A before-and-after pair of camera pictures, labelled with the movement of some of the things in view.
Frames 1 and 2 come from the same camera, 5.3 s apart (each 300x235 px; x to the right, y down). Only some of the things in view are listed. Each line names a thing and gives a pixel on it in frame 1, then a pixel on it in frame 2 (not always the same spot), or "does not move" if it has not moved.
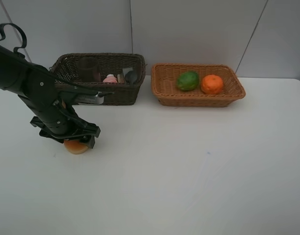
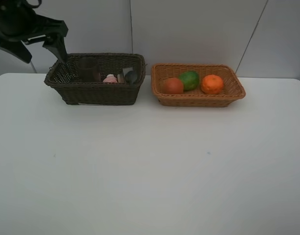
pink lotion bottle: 111,78 does not move
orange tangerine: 212,84 does not move
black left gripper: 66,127 to 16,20
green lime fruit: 188,81 does not move
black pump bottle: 130,77 does not move
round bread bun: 75,147 to 174,86
